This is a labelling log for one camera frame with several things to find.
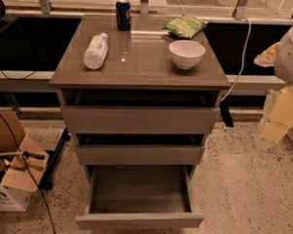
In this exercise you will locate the grey middle drawer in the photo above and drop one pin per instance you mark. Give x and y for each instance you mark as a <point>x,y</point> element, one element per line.
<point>132,149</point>

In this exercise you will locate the green snack bag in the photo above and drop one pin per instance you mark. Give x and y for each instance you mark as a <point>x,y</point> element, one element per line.
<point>185,27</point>

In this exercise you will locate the grey drawer cabinet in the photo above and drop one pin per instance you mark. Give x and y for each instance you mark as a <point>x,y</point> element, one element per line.
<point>129,49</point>

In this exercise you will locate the grey drawer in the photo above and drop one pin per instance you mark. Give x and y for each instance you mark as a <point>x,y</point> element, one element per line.
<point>139,112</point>
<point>132,149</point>
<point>139,197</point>

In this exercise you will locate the black stand leg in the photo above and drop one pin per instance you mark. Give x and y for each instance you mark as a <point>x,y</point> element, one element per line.
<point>46,182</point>

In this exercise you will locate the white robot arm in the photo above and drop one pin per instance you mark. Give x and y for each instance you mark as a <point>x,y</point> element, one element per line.
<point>280,57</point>

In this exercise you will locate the black handled tool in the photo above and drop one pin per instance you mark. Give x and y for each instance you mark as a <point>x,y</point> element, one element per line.
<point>23,154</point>

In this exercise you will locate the clear plastic bottle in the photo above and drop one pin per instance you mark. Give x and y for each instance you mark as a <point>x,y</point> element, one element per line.
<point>95,54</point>

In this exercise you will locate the blue soda can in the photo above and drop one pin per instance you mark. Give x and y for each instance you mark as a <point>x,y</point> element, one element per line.
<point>123,15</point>

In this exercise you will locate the metal window railing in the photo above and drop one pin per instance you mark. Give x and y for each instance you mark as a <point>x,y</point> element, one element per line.
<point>251,84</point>

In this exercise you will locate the open cardboard box left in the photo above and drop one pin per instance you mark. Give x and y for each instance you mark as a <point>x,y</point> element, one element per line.
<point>19,176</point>

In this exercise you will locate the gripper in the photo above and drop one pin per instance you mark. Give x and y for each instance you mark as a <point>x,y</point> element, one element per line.
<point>292,57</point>

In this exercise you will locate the grey top drawer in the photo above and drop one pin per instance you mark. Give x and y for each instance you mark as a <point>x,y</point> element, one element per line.
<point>139,112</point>

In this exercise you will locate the white bowl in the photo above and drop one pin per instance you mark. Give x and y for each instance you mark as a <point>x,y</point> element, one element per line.
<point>186,53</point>

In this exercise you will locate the grey bottom drawer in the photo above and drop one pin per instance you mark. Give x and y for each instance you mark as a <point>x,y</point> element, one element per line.
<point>139,197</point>

